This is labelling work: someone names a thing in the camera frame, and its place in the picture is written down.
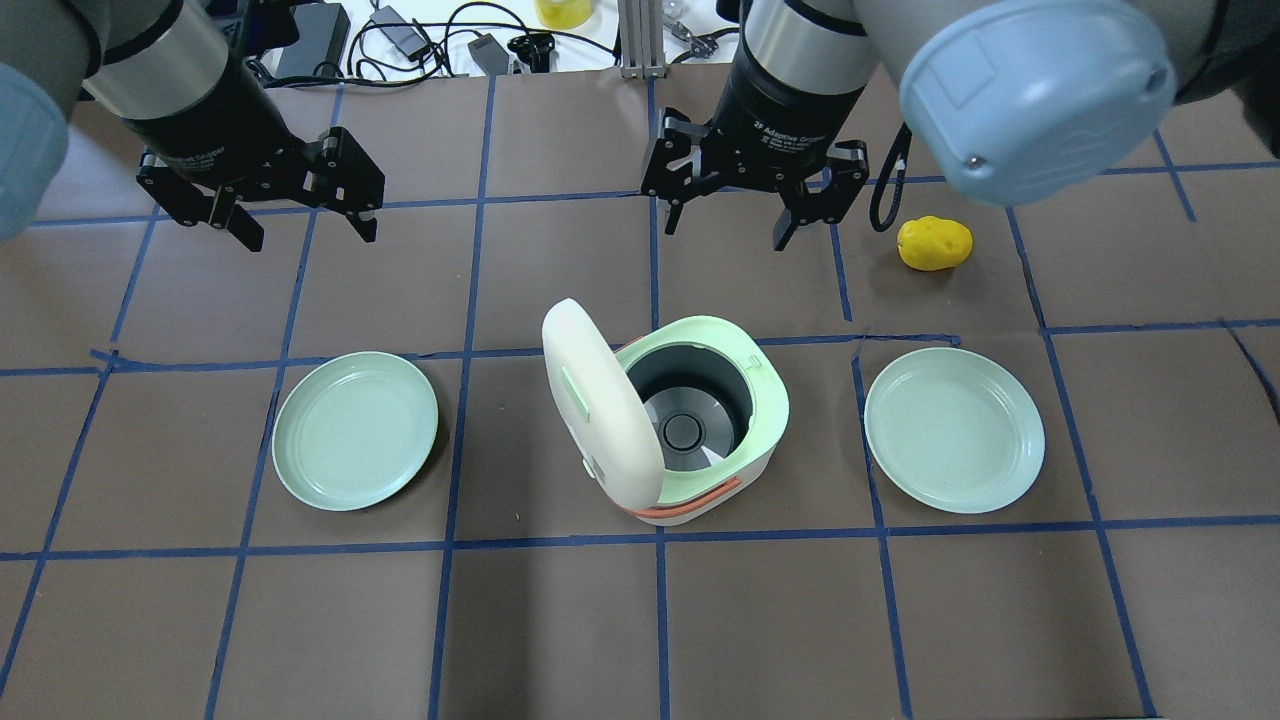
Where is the white rice cooker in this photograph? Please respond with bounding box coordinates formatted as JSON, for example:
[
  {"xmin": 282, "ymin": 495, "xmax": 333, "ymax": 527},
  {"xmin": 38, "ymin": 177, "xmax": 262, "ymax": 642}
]
[{"xmin": 541, "ymin": 299, "xmax": 790, "ymax": 527}]

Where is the aluminium frame post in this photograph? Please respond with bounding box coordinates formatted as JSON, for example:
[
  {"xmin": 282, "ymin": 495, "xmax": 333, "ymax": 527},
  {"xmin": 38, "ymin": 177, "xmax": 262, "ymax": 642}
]
[{"xmin": 617, "ymin": 0, "xmax": 669, "ymax": 79}]

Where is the yellow lemon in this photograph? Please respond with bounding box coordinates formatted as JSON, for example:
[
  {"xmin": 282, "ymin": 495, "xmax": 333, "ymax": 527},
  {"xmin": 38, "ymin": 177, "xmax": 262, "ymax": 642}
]
[{"xmin": 896, "ymin": 215, "xmax": 975, "ymax": 272}]

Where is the green plate near lemon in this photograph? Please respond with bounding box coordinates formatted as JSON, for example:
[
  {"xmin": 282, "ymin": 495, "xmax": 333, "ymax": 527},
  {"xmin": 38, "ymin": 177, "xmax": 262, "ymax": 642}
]
[{"xmin": 864, "ymin": 347, "xmax": 1046, "ymax": 515}]

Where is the green plate near wrist camera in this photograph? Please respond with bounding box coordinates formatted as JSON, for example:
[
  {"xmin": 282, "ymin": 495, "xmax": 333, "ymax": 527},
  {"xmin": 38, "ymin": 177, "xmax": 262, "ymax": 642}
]
[{"xmin": 271, "ymin": 351, "xmax": 440, "ymax": 512}]

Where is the black gripper, image-left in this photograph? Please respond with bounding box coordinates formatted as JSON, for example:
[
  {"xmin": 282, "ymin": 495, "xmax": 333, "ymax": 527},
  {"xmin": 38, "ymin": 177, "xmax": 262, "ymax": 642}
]
[{"xmin": 123, "ymin": 60, "xmax": 385, "ymax": 252}]

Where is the black gripper, image-right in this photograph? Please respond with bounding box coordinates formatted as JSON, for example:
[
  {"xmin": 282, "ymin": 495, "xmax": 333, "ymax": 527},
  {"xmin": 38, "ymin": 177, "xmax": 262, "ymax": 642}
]
[{"xmin": 640, "ymin": 50, "xmax": 868, "ymax": 252}]

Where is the small black power brick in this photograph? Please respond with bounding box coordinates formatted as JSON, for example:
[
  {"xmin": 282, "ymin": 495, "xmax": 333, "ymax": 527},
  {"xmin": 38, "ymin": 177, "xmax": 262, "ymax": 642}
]
[{"xmin": 370, "ymin": 5, "xmax": 430, "ymax": 61}]

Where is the yellow tape roll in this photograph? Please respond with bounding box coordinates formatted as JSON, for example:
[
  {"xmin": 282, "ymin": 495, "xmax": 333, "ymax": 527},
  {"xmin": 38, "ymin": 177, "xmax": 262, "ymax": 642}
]
[{"xmin": 532, "ymin": 0, "xmax": 594, "ymax": 31}]

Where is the black power adapter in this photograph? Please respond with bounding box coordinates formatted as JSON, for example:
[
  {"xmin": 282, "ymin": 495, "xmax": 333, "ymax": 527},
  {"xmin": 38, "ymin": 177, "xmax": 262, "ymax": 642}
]
[{"xmin": 275, "ymin": 3, "xmax": 349, "ymax": 78}]

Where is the grey charger block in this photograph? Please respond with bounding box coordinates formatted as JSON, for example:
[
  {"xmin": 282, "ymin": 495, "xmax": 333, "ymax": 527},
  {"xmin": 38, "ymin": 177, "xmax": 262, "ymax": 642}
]
[{"xmin": 467, "ymin": 33, "xmax": 512, "ymax": 76}]

